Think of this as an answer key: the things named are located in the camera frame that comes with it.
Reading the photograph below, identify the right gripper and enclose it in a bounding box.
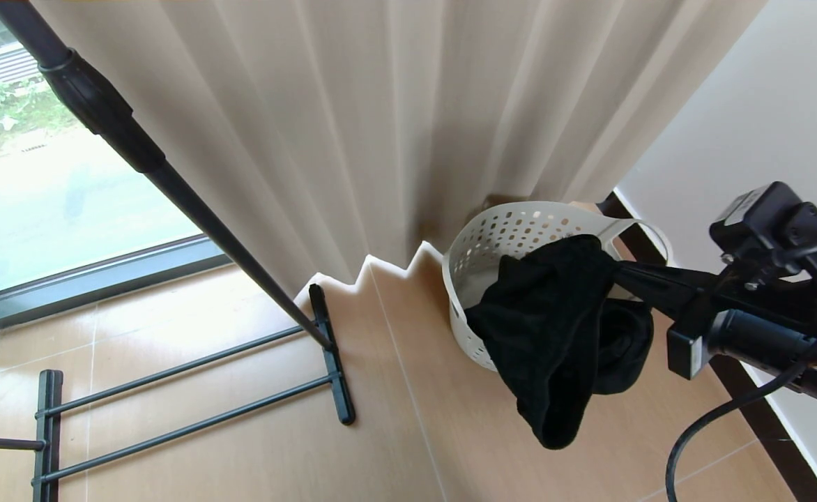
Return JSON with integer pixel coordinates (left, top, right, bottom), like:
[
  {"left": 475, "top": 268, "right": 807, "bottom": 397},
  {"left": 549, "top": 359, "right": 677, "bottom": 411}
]
[{"left": 666, "top": 275, "right": 817, "bottom": 381}]

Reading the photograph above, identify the black garment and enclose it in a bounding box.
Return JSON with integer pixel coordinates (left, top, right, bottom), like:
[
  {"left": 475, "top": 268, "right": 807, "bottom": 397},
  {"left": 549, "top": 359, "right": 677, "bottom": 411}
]
[{"left": 464, "top": 234, "right": 655, "bottom": 450}]

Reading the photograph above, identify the white laundry basket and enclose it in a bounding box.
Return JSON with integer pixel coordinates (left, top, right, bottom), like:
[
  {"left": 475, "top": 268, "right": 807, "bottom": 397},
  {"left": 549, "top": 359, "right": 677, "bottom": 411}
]
[{"left": 442, "top": 201, "right": 673, "bottom": 372}]

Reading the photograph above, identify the black clothes rack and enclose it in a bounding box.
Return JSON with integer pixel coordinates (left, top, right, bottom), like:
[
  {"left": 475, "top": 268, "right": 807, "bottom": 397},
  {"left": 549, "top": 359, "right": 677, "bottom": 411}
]
[{"left": 0, "top": 0, "right": 356, "bottom": 502}]

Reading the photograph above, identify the beige curtain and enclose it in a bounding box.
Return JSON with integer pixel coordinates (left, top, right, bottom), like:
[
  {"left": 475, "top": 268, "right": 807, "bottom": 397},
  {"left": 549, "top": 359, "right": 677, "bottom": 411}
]
[{"left": 29, "top": 0, "right": 768, "bottom": 297}]

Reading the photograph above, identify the window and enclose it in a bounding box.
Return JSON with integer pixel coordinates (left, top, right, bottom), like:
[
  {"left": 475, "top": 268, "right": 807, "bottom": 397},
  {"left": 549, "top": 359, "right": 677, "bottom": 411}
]
[{"left": 0, "top": 0, "right": 233, "bottom": 363}]

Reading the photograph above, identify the black cable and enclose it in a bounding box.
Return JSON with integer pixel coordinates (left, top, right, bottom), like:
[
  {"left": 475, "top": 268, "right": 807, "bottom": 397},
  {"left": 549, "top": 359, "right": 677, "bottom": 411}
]
[{"left": 665, "top": 307, "right": 817, "bottom": 502}]

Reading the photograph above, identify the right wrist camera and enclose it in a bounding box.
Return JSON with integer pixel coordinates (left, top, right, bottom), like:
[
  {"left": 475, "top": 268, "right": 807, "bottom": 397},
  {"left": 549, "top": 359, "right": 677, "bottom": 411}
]
[{"left": 710, "top": 181, "right": 817, "bottom": 302}]

